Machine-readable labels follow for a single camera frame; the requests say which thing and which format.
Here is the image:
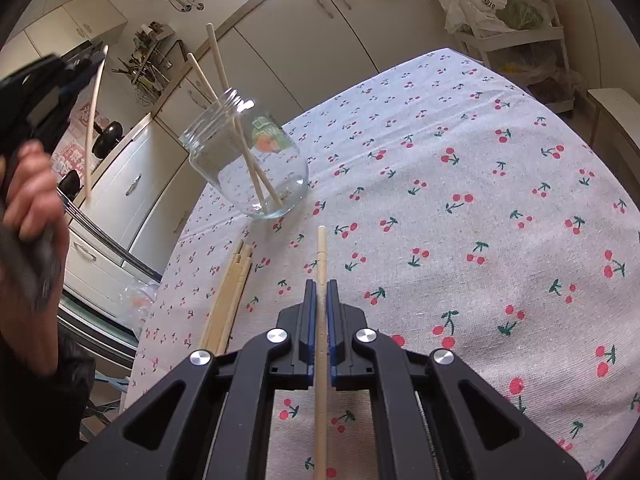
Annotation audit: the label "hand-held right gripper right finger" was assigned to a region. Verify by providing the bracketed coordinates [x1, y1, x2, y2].
[326, 280, 587, 480]

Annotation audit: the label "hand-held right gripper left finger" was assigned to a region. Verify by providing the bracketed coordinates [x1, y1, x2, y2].
[57, 280, 318, 480]

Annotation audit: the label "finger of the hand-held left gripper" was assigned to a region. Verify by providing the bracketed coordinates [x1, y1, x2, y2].
[59, 49, 109, 99]

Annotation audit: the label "wooden chopstick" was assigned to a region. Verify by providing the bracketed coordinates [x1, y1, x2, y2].
[186, 52, 285, 210]
[199, 252, 237, 350]
[205, 240, 244, 351]
[314, 226, 330, 480]
[217, 244, 254, 356]
[84, 45, 109, 198]
[206, 23, 268, 208]
[212, 245, 250, 353]

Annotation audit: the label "clear glass jar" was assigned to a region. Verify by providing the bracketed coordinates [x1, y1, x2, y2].
[180, 87, 310, 220]

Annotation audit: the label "person's left forearm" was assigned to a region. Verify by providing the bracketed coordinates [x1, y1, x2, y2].
[0, 345, 93, 480]

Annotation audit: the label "dish rack with utensils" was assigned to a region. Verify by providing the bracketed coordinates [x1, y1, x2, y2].
[112, 22, 176, 106]

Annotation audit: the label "person's left hand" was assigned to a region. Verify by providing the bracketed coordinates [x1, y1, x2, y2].
[0, 139, 72, 377]

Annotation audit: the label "black kettle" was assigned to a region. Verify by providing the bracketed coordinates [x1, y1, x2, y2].
[92, 120, 125, 158]

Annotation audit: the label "cherry print tablecloth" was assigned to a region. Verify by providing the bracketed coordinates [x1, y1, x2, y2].
[122, 47, 640, 480]

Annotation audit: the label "clear plastic bag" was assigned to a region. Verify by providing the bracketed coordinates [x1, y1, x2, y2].
[112, 280, 161, 336]

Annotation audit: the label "steel oven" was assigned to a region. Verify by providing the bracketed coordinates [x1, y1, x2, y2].
[55, 195, 163, 356]

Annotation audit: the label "teal chair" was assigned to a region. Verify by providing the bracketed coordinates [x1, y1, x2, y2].
[85, 370, 131, 426]

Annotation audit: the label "cream kitchen base cabinets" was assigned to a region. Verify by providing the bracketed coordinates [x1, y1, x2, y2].
[62, 0, 453, 311]

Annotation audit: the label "bag with yellow contents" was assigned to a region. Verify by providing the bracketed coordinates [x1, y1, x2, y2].
[492, 47, 558, 86]

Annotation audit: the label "bag with dark contents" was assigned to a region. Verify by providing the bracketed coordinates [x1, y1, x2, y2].
[530, 72, 583, 106]

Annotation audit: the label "white shelf trolley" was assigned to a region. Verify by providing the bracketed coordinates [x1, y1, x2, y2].
[452, 0, 581, 113]

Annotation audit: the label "cream wooden stool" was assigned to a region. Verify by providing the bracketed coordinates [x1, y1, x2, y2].
[587, 87, 640, 196]

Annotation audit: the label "green vegetable in bag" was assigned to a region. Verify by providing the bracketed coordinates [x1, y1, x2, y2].
[500, 0, 556, 31]

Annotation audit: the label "cream wall cabinets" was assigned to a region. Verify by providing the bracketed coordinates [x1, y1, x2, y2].
[22, 0, 128, 53]

